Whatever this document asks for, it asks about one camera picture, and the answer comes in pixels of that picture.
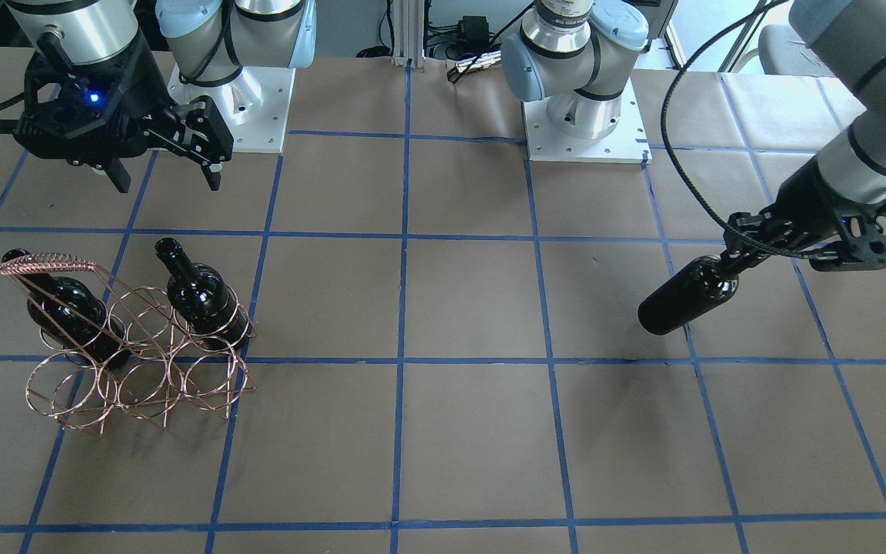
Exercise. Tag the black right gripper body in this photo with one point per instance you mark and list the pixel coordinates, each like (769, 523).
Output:
(144, 86)

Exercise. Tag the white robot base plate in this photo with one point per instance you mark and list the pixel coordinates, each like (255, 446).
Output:
(571, 128)

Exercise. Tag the copper wire wine basket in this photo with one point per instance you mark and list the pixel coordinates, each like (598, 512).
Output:
(169, 365)

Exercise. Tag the dark wine bottle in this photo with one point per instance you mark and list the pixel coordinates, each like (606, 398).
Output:
(199, 294)
(702, 285)

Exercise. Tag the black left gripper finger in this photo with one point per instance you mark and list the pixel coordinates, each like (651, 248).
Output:
(732, 263)

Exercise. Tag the dark wine bottle in basket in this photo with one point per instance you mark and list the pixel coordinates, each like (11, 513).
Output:
(199, 294)

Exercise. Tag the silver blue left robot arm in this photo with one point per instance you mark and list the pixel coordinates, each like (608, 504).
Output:
(850, 38)

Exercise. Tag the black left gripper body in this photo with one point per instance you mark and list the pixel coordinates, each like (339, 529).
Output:
(811, 194)

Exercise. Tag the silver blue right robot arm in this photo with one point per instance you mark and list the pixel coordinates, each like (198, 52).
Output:
(212, 41)

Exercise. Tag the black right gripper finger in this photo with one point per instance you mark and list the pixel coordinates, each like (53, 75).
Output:
(117, 174)
(198, 132)

